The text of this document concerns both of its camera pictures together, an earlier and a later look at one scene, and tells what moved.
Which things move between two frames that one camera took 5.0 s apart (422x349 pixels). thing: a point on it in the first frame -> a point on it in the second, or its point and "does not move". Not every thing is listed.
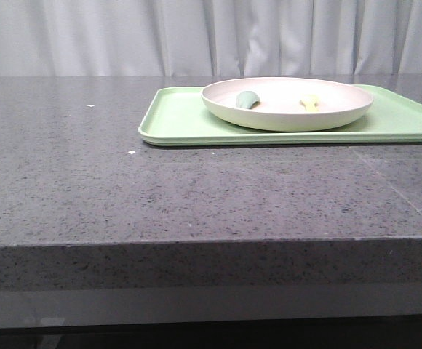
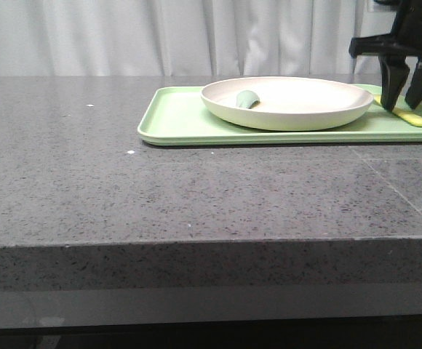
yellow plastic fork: [310, 99] -> [411, 118]
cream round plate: [285, 104] does not move
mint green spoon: [247, 99] does not move
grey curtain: [209, 38] does not move
